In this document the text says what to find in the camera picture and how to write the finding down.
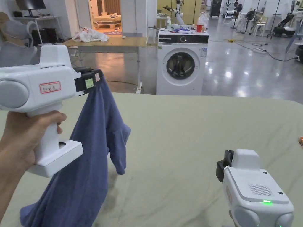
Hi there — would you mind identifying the black cabinet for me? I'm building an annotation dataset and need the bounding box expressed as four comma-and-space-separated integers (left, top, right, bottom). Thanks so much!
210, 0, 222, 19

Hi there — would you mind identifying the white desk with monitor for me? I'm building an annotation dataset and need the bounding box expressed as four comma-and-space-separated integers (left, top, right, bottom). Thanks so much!
13, 0, 62, 46

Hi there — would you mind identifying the grey office chair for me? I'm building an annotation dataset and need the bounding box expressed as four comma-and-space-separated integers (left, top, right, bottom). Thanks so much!
0, 20, 38, 68

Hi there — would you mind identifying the black robot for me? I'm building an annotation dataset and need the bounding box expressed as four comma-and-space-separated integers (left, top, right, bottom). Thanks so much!
267, 10, 299, 38

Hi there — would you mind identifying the white cloth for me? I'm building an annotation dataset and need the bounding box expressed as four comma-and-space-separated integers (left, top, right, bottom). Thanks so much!
72, 27, 110, 43

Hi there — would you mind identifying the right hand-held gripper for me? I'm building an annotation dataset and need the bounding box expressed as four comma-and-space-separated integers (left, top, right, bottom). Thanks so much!
216, 149, 295, 227

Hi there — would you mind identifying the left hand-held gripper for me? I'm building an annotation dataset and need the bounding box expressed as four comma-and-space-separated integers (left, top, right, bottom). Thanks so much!
0, 44, 103, 178

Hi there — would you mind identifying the bed with pale green sheet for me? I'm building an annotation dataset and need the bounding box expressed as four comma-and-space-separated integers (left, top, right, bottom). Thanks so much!
0, 91, 303, 227

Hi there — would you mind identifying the person's left forearm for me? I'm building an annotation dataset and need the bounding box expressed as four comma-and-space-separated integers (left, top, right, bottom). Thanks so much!
0, 146, 29, 227

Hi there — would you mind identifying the dark blue shirt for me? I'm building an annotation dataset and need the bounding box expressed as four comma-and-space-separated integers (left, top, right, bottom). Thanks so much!
20, 69, 131, 227

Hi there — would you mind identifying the white plastic bag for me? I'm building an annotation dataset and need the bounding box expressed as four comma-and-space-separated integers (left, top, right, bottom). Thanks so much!
197, 13, 209, 27

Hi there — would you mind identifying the wooden table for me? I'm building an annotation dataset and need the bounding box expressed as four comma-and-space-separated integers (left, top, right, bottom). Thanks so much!
62, 36, 148, 87

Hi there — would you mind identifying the black standing fan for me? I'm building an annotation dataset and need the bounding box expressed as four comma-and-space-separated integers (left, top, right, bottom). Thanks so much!
245, 11, 256, 35

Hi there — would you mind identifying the white folding chair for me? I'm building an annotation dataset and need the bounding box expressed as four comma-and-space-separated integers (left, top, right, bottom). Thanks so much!
223, 10, 235, 25

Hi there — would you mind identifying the person's left hand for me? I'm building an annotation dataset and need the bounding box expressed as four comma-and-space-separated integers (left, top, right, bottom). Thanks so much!
0, 110, 67, 174

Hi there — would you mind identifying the white washing machine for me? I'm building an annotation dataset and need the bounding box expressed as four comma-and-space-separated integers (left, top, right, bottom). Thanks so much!
156, 23, 210, 96

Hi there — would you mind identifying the white robot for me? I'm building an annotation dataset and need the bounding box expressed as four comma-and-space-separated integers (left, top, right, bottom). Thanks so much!
163, 0, 186, 25

